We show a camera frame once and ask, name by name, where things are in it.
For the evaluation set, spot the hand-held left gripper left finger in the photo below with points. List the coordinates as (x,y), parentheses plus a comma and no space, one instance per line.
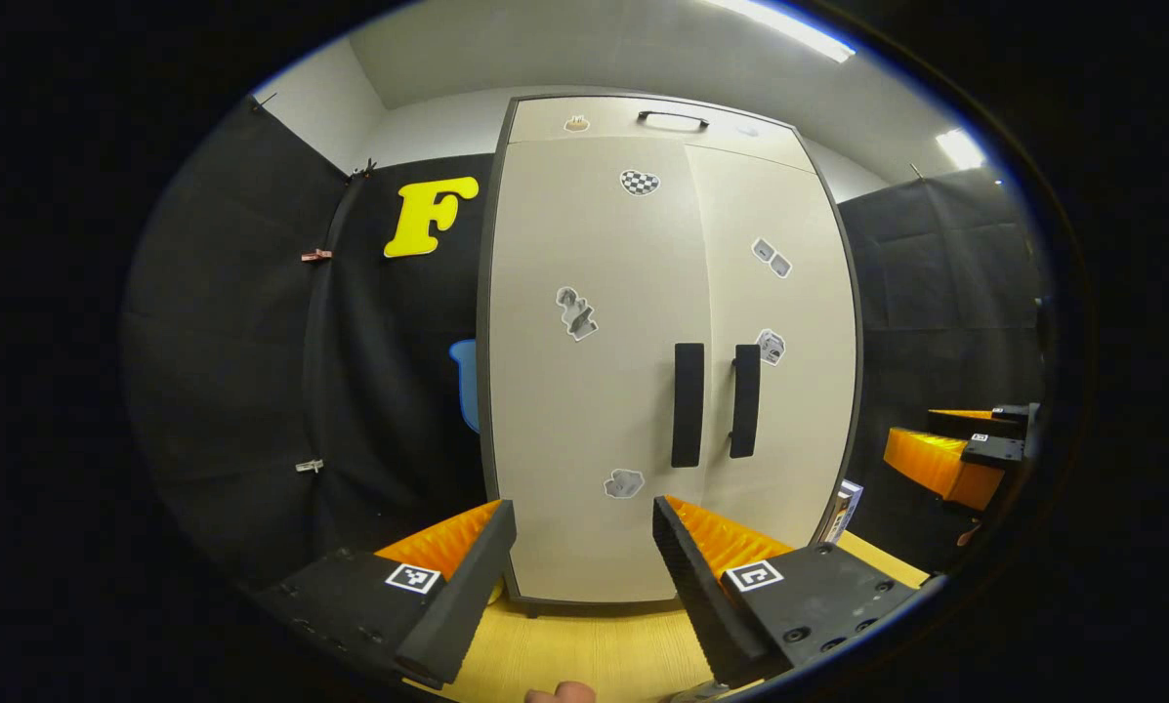
(462,600)

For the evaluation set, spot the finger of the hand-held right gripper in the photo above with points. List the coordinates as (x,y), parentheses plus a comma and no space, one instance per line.
(994,451)
(975,425)

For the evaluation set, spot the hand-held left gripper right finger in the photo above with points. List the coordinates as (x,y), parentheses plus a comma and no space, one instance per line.
(701,596)

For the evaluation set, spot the white cabinet door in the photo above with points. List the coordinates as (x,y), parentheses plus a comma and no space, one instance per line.
(594,410)
(804,410)

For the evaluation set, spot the grey cabinet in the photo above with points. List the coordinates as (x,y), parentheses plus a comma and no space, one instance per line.
(482,410)

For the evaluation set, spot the beige cabinet drawer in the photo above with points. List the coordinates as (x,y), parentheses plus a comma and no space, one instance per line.
(604,122)

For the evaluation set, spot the small white purple box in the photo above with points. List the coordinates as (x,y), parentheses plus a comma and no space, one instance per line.
(844,510)

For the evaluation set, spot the small ceiling light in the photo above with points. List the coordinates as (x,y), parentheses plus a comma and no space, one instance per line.
(961,149)

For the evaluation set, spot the black backdrop cloth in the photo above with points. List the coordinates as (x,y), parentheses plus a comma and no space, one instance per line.
(232,342)

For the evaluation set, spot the long ceiling light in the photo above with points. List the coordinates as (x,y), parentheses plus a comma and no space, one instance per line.
(789,27)

